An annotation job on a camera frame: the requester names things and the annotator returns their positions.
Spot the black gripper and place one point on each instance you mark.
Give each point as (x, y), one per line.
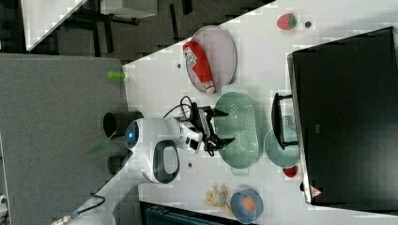
(201, 117)

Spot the light green strainer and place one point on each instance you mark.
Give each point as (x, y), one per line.
(240, 125)

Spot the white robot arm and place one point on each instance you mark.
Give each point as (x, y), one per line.
(154, 144)

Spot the light green plate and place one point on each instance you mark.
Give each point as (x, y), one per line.
(282, 157)

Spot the pink round plate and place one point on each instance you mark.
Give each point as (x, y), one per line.
(221, 54)

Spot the red ketchup bottle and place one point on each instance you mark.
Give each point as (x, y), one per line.
(198, 67)

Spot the orange ball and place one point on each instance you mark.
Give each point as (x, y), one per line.
(248, 203)

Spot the red toy strawberry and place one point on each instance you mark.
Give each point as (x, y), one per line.
(291, 172)
(287, 22)

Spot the blue bowl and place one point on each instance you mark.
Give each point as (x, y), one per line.
(240, 213)

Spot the green cylinder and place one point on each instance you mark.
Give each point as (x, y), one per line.
(116, 75)

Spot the black toaster oven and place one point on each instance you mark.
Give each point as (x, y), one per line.
(345, 97)

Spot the small black cylinder post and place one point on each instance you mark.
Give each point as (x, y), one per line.
(115, 164)

